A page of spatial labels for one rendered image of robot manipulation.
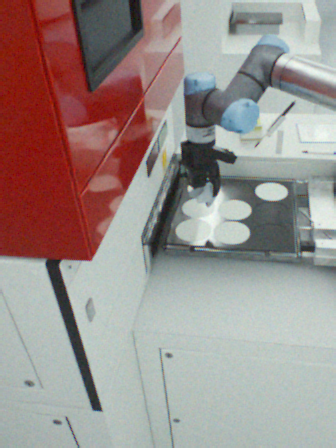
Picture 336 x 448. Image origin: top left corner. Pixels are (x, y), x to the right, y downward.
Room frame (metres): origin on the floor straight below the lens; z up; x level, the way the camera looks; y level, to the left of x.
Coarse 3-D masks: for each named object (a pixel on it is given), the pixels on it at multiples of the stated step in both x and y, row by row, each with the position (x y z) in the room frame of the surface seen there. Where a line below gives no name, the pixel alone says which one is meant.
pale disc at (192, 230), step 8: (184, 224) 0.97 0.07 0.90; (192, 224) 0.97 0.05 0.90; (200, 224) 0.97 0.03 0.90; (208, 224) 0.97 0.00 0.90; (176, 232) 0.94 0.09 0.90; (184, 232) 0.94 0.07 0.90; (192, 232) 0.93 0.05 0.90; (200, 232) 0.93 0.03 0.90; (208, 232) 0.93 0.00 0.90; (192, 240) 0.90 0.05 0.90; (200, 240) 0.90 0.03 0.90
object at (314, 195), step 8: (312, 192) 1.15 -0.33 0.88; (320, 192) 1.15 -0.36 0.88; (328, 192) 1.14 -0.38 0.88; (312, 200) 1.10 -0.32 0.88; (320, 200) 1.10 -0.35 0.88; (328, 200) 1.10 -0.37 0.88; (312, 208) 1.06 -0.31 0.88; (320, 208) 1.06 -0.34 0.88; (328, 208) 1.06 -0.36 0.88; (312, 216) 1.02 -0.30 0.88; (320, 216) 1.02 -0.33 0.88; (328, 216) 1.02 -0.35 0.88; (312, 224) 0.98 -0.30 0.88; (312, 232) 0.95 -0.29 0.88; (312, 240) 0.93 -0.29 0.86; (320, 256) 0.85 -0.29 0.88; (328, 256) 0.85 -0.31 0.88; (320, 264) 0.84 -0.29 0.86; (328, 264) 0.84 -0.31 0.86
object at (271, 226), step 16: (224, 192) 1.13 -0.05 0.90; (240, 192) 1.13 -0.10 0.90; (288, 192) 1.12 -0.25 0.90; (256, 208) 1.04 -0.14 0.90; (272, 208) 1.04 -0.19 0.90; (288, 208) 1.04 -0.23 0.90; (176, 224) 0.97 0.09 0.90; (256, 224) 0.96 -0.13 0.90; (272, 224) 0.96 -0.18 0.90; (288, 224) 0.96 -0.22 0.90; (176, 240) 0.90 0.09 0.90; (208, 240) 0.90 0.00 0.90; (256, 240) 0.89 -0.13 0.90; (272, 240) 0.89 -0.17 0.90; (288, 240) 0.89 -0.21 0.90
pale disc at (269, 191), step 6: (258, 186) 1.16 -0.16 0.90; (264, 186) 1.16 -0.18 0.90; (270, 186) 1.16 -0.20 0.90; (276, 186) 1.16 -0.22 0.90; (282, 186) 1.16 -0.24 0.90; (258, 192) 1.13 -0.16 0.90; (264, 192) 1.13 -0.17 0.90; (270, 192) 1.12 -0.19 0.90; (276, 192) 1.12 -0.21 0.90; (282, 192) 1.12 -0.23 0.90; (264, 198) 1.09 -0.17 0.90; (270, 198) 1.09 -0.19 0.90; (276, 198) 1.09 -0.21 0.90; (282, 198) 1.09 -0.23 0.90
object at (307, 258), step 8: (200, 256) 0.92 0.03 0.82; (208, 256) 0.92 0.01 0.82; (216, 256) 0.91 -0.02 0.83; (224, 256) 0.91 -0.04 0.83; (232, 256) 0.91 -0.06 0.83; (240, 256) 0.91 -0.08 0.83; (248, 256) 0.90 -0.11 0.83; (256, 256) 0.90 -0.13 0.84; (264, 256) 0.90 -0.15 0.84; (272, 256) 0.89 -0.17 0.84; (304, 256) 0.88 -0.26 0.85; (312, 256) 0.88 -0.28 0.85
